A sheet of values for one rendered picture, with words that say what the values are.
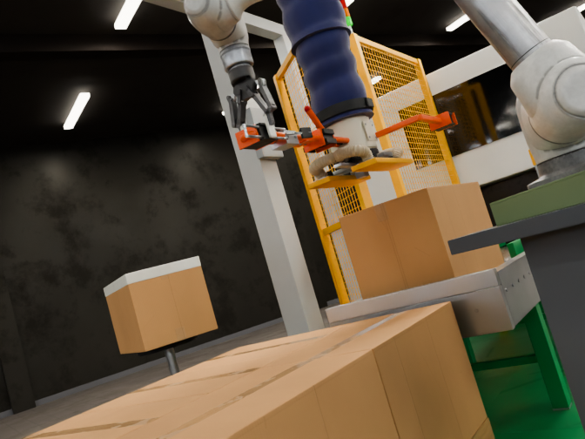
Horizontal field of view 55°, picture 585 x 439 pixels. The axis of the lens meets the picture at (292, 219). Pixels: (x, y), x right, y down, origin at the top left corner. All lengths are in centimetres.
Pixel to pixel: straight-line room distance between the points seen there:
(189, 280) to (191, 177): 771
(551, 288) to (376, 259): 86
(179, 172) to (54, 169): 215
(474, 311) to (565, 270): 60
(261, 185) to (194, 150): 767
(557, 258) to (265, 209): 205
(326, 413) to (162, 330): 182
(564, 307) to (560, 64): 60
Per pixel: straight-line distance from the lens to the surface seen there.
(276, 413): 115
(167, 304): 302
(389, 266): 223
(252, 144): 161
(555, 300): 157
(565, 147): 155
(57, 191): 997
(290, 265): 322
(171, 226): 1031
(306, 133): 177
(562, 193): 146
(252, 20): 560
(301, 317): 324
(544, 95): 134
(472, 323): 209
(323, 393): 128
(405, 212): 218
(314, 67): 215
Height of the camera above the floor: 78
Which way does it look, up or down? 5 degrees up
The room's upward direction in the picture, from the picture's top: 16 degrees counter-clockwise
